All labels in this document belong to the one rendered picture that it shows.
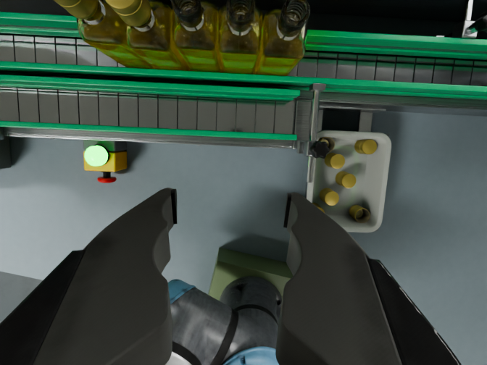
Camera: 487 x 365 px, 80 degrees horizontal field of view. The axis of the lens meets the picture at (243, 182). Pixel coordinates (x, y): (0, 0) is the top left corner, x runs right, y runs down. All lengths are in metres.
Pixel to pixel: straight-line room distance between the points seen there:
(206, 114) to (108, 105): 0.19
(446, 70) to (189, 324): 0.66
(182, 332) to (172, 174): 0.38
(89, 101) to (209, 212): 0.36
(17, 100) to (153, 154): 0.28
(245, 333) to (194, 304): 0.10
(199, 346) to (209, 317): 0.04
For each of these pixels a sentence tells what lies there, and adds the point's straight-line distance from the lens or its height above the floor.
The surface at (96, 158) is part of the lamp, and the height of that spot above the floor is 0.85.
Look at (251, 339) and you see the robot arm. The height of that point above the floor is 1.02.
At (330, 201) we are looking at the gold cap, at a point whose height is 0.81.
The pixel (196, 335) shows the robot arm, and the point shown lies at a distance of 0.53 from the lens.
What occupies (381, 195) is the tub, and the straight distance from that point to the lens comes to 0.72.
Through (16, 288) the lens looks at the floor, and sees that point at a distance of 2.04.
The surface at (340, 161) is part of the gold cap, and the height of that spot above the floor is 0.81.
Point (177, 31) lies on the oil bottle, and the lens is 0.41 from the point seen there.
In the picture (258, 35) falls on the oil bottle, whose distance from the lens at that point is 0.40.
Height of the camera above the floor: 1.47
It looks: 81 degrees down
